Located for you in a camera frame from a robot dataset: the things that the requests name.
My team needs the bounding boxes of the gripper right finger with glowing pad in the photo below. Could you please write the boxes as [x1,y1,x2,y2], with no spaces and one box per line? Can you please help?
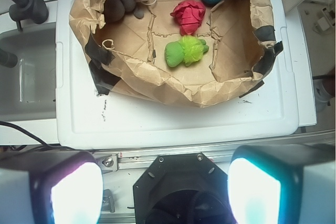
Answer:
[227,144,335,223]

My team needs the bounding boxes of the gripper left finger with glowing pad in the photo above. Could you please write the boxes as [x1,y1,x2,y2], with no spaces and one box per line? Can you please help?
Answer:
[1,151,103,223]

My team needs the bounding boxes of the gray plush mouse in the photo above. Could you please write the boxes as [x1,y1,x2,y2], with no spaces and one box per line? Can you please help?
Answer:
[103,0,157,23]

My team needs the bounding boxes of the clear plastic container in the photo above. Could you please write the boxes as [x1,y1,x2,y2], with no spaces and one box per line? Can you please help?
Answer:
[17,57,57,103]

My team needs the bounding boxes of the green fuzzy plush toy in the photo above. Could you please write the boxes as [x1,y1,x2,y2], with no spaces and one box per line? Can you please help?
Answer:
[164,35,209,68]

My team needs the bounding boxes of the crumpled brown paper bag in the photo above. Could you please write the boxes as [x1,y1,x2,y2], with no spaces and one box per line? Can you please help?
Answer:
[69,0,283,108]

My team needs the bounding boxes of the dark gray faucet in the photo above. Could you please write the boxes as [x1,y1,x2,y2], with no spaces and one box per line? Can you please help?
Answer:
[8,0,49,31]

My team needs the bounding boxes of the red crumpled fabric toy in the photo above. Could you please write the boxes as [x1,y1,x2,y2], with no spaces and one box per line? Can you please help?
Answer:
[170,0,206,36]

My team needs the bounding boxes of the aluminium extrusion rail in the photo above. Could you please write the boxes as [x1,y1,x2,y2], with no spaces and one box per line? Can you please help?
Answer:
[93,140,335,173]

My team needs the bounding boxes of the black cable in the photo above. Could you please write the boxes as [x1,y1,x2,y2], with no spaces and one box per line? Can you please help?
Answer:
[0,121,74,151]

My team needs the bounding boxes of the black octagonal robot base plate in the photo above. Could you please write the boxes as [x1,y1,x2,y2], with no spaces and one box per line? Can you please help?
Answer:
[133,153,236,223]

